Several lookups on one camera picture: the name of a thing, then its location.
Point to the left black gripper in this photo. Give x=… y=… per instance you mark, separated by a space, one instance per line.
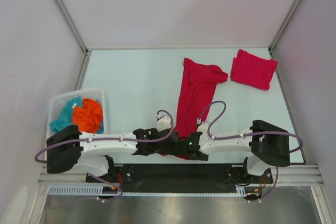
x=166 y=150

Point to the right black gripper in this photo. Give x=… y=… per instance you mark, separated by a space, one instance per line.
x=205 y=158

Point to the magenta t shirt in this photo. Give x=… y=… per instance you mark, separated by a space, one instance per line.
x=253 y=71
x=197 y=91

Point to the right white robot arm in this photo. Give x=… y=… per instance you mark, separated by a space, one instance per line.
x=266 y=144

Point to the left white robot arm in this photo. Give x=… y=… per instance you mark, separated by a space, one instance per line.
x=71 y=149

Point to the orange t shirt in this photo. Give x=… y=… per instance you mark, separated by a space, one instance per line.
x=89 y=116

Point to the folded magenta t shirt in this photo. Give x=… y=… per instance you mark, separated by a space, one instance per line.
x=253 y=71

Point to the teal t shirt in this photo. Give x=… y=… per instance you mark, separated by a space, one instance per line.
x=65 y=117

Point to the white plastic laundry basket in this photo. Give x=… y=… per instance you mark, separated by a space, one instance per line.
x=59 y=101

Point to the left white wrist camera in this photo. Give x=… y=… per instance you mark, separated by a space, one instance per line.
x=163 y=123

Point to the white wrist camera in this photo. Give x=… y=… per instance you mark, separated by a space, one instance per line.
x=163 y=123
x=202 y=126

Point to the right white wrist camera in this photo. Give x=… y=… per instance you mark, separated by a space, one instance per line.
x=202 y=126

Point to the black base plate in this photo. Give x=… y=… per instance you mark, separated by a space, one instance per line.
x=184 y=176

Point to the grey slotted cable duct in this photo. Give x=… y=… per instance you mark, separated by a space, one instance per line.
x=108 y=191

